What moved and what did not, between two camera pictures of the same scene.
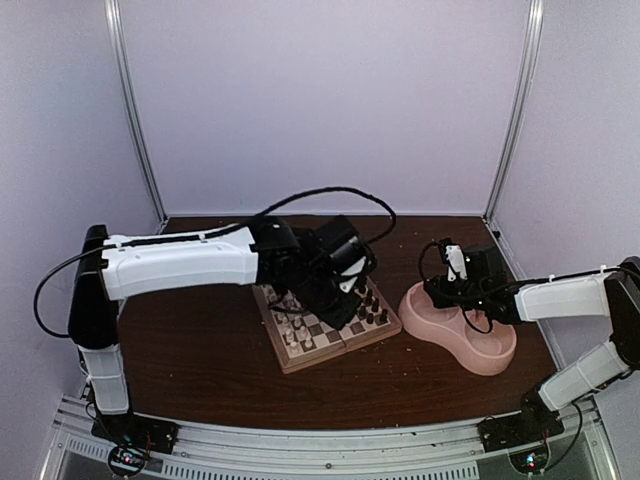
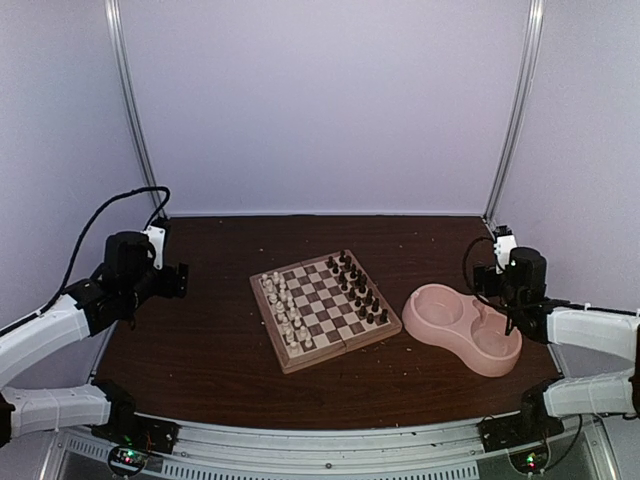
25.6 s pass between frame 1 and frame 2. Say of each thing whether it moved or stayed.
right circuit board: stayed
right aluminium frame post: stayed
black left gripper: moved
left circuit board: stayed
